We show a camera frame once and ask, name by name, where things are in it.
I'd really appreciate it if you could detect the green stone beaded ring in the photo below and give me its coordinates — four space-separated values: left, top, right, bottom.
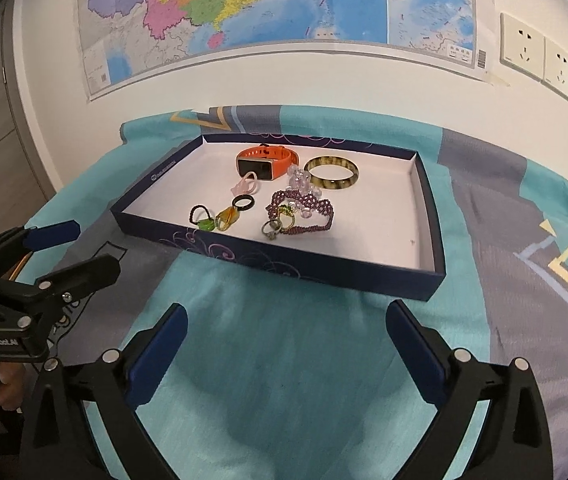
188 202 218 233

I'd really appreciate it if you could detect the yellow amber ring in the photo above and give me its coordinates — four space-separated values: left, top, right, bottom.
214 206 242 232

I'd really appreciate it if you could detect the pink stone ring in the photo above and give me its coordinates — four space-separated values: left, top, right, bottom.
231 170 262 198

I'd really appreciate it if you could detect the green charm gold chain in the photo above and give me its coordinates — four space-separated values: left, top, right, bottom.
275 201 298 229

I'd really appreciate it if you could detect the orange smart watch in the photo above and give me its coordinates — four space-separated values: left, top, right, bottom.
235 144 299 181

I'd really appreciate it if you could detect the clear crystal bead bracelet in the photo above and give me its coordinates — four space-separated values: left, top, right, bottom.
286 162 324 219

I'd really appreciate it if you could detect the purple beaded bracelet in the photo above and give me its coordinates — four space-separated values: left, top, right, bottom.
264 187 336 238

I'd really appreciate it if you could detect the tortoiseshell bangle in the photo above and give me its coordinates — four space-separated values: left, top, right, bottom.
304 155 360 191

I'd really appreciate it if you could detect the left hand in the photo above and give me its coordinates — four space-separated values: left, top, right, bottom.
0 362 26 412

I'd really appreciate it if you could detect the teal grey bedsheet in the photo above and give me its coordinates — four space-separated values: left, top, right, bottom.
20 105 568 479

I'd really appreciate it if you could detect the navy shallow box tray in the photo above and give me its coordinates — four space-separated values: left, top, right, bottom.
112 133 447 300

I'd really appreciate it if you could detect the wall map poster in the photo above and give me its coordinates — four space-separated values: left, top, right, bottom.
77 0 494 98

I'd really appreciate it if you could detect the white wall socket middle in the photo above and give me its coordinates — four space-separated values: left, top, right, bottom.
542 38 568 101

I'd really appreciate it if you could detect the white wall socket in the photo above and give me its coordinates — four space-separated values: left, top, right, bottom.
542 38 568 101
500 13 544 81

